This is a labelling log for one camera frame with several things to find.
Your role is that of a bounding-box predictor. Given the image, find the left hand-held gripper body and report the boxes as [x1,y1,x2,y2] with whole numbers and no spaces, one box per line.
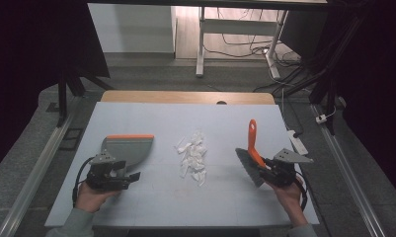
[86,149,131,192]

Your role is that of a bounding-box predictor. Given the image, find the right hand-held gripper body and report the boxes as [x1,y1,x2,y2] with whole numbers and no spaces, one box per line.
[264,147,315,189]

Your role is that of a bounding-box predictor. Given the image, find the grey dustpan with orange edge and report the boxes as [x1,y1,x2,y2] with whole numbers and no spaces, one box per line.
[101,133,155,169]

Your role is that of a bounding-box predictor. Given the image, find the orange-handled grey brush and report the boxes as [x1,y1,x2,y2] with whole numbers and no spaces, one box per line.
[234,118,270,189]

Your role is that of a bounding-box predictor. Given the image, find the person's left hand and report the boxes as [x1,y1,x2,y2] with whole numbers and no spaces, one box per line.
[74,182,121,213]

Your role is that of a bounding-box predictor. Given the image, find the person's right hand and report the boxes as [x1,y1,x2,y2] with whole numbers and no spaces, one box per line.
[268,177,307,219]

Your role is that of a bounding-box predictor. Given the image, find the white power strip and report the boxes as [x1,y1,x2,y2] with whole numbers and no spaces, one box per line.
[286,129,309,157]

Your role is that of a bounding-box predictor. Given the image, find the black floor plate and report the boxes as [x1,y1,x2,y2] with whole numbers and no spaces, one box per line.
[58,127,85,152]

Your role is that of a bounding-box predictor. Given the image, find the pale blue table mat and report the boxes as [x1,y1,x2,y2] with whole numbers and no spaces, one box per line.
[44,101,320,229]

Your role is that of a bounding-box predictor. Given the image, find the pile of white paper scraps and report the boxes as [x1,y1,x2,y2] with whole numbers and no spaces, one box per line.
[174,129,208,188]

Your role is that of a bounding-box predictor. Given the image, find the wooden table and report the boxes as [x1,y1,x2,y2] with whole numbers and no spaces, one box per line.
[100,90,277,106]

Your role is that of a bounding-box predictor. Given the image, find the black metal stand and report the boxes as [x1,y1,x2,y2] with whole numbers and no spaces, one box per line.
[307,70,340,136]
[54,63,115,128]

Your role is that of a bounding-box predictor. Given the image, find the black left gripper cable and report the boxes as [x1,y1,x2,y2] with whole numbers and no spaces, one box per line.
[71,156,95,209]

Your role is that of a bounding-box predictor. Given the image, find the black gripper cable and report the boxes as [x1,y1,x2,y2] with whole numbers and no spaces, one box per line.
[71,156,95,209]
[296,170,309,212]

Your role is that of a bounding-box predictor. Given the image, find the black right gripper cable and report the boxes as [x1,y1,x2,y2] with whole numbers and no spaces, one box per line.
[296,170,309,212]

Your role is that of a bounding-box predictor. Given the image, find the aluminium floor rail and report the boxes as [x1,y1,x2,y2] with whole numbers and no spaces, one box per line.
[0,107,77,237]
[310,103,388,237]

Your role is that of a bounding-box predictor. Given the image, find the black floor cables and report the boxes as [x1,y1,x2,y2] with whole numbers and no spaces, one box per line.
[203,8,313,94]

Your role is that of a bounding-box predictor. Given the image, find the white desk frame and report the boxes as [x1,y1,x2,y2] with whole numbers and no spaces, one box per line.
[195,6,289,80]

